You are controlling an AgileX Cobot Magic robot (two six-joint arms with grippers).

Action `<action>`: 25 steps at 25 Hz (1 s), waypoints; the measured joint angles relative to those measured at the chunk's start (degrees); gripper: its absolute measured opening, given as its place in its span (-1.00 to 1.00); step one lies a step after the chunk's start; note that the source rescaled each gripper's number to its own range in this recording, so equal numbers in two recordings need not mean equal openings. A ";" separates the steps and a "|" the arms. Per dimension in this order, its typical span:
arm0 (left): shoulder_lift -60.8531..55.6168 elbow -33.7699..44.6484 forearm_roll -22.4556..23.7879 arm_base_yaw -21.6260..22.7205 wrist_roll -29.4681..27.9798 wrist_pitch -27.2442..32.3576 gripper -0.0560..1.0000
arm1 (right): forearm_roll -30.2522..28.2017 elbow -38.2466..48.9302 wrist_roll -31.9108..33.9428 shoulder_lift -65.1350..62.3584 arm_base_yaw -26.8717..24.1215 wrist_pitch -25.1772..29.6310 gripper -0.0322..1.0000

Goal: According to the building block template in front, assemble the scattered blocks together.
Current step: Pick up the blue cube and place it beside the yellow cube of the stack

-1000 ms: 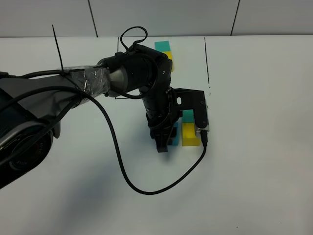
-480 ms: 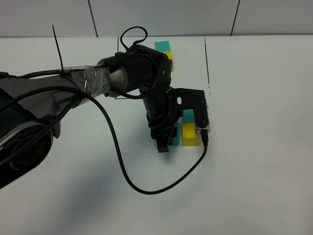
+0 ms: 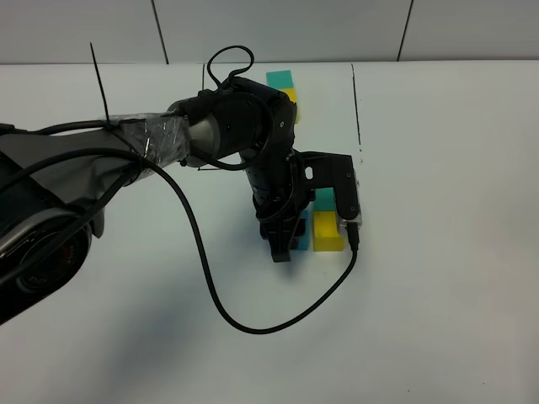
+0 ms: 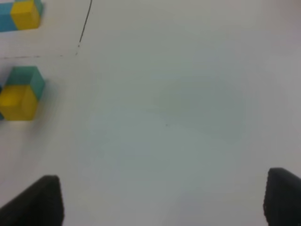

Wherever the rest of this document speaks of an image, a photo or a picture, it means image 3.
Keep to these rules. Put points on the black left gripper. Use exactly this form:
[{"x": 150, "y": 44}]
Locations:
[{"x": 282, "y": 189}]

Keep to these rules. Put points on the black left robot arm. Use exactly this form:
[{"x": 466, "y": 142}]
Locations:
[{"x": 56, "y": 182}]

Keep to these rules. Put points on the green template cube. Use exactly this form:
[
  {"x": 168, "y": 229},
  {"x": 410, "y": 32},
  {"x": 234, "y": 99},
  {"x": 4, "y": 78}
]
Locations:
[{"x": 280, "y": 80}]

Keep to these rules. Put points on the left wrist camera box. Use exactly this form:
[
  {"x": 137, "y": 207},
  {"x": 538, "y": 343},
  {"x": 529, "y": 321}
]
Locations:
[{"x": 346, "y": 197}]

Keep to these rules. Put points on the yellow template cube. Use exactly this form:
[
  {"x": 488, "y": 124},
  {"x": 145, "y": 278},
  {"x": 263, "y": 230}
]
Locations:
[{"x": 292, "y": 96}]

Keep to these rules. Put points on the blue cube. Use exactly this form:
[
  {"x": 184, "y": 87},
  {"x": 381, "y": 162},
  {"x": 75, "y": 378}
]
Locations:
[{"x": 302, "y": 244}]

